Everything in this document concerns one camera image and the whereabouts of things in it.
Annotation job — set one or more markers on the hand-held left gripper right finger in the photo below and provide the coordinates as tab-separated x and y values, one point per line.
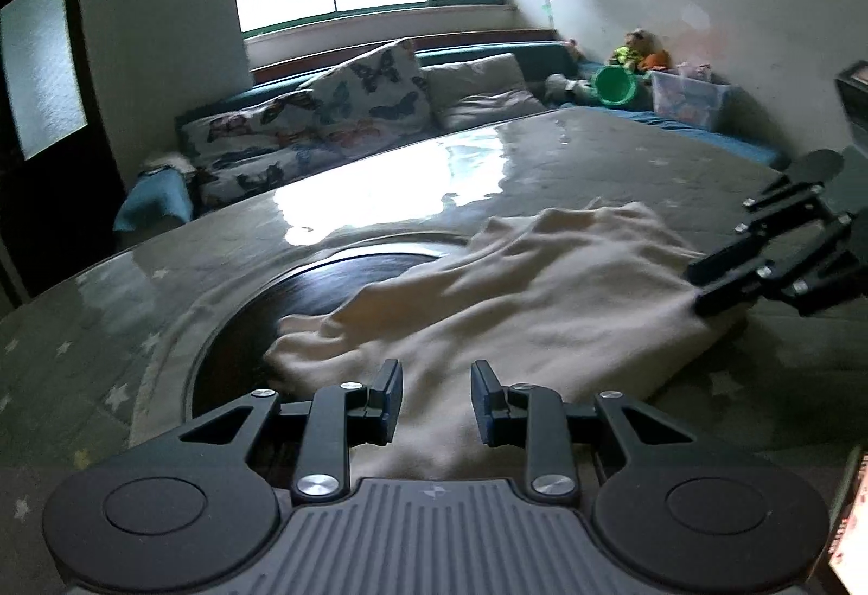
485	405

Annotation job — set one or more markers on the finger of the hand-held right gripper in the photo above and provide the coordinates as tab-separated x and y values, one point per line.
729	293
719	263

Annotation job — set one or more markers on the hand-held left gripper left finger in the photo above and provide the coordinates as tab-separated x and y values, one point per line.
386	400

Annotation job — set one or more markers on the cream sweater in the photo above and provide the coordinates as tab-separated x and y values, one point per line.
542	310

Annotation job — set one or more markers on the black round induction cooktop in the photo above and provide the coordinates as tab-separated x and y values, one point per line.
325	283

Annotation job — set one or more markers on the clear plastic storage box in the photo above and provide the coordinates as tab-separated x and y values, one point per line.
685	100

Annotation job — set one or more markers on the green plastic bucket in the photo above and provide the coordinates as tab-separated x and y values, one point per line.
614	86

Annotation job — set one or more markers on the orange stuffed toy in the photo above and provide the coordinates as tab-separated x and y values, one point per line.
656	61

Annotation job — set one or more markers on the green and brown stuffed toy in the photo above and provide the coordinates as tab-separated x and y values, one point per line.
634	49

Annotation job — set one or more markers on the black and white plush toy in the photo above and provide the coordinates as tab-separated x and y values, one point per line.
563	88

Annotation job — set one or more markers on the small brown plush toy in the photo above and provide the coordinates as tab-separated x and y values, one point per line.
573	48

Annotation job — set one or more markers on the dark device with lit screen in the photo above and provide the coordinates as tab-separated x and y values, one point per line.
851	534

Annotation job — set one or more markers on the beige cushion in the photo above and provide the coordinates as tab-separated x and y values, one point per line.
475	76
495	110

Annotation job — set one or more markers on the teal sofa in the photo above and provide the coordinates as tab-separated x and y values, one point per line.
536	52

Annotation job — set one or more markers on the square butterfly print pillow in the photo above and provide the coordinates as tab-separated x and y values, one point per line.
373	93

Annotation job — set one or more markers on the blue towel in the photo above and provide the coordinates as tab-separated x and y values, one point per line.
152	198

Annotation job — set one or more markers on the white crumpled cloth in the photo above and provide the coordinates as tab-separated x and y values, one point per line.
169	162

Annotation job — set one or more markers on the dark door with frosted glass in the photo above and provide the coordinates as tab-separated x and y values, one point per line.
41	66

